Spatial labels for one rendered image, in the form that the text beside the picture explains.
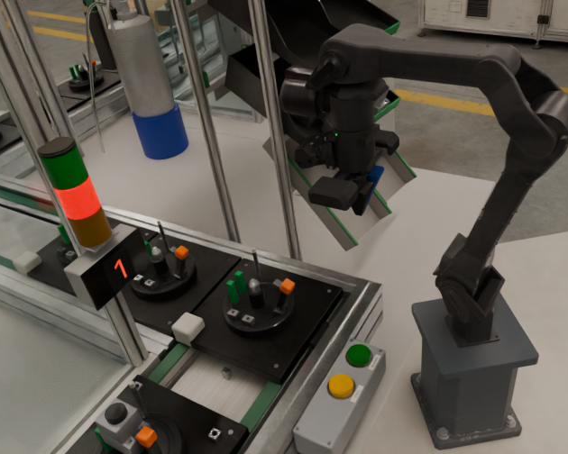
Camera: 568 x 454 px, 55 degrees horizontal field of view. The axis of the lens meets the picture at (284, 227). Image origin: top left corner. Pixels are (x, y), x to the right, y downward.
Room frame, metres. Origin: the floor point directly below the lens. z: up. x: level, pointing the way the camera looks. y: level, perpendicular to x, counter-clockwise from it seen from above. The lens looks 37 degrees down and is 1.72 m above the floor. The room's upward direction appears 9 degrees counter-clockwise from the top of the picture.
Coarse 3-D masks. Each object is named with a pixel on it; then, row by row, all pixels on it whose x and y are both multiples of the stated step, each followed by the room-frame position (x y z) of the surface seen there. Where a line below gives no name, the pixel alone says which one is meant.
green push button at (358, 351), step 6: (354, 348) 0.62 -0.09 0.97; (360, 348) 0.62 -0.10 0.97; (366, 348) 0.62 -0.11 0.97; (348, 354) 0.61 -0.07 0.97; (354, 354) 0.61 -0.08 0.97; (360, 354) 0.61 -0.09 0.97; (366, 354) 0.61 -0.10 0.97; (354, 360) 0.60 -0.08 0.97; (360, 360) 0.60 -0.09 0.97; (366, 360) 0.60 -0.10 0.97
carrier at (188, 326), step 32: (256, 256) 0.81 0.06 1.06; (224, 288) 0.83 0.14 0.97; (256, 288) 0.75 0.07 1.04; (320, 288) 0.79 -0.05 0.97; (192, 320) 0.74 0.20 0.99; (224, 320) 0.73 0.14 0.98; (256, 320) 0.71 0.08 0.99; (288, 320) 0.71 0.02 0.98; (320, 320) 0.70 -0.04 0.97; (224, 352) 0.66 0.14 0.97; (256, 352) 0.65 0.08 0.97; (288, 352) 0.64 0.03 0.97
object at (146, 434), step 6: (144, 426) 0.46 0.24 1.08; (138, 432) 0.46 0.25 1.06; (144, 432) 0.45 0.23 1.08; (150, 432) 0.45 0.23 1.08; (138, 438) 0.45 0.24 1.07; (144, 438) 0.44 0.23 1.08; (150, 438) 0.44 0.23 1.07; (156, 438) 0.45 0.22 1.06; (144, 444) 0.44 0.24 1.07; (150, 444) 0.44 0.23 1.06; (156, 444) 0.45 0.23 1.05; (150, 450) 0.44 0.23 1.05; (156, 450) 0.45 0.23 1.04
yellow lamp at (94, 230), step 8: (88, 216) 0.65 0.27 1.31; (96, 216) 0.66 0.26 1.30; (104, 216) 0.67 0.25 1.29; (72, 224) 0.65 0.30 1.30; (80, 224) 0.65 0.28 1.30; (88, 224) 0.65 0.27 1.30; (96, 224) 0.65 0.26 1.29; (104, 224) 0.66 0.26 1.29; (80, 232) 0.65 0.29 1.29; (88, 232) 0.65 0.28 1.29; (96, 232) 0.65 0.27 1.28; (104, 232) 0.66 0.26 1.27; (80, 240) 0.65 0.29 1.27; (88, 240) 0.65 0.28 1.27; (96, 240) 0.65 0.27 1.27; (104, 240) 0.65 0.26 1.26
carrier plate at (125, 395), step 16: (128, 384) 0.63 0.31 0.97; (144, 384) 0.62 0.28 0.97; (128, 400) 0.59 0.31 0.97; (144, 400) 0.59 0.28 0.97; (160, 400) 0.58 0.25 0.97; (176, 400) 0.58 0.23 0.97; (176, 416) 0.55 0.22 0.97; (192, 416) 0.54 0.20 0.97; (208, 416) 0.54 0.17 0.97; (224, 416) 0.53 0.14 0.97; (192, 432) 0.51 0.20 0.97; (208, 432) 0.51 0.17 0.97; (224, 432) 0.50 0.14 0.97; (240, 432) 0.50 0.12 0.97; (80, 448) 0.52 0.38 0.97; (192, 448) 0.49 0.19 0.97; (208, 448) 0.48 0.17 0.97; (224, 448) 0.48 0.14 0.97; (240, 448) 0.48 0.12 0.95
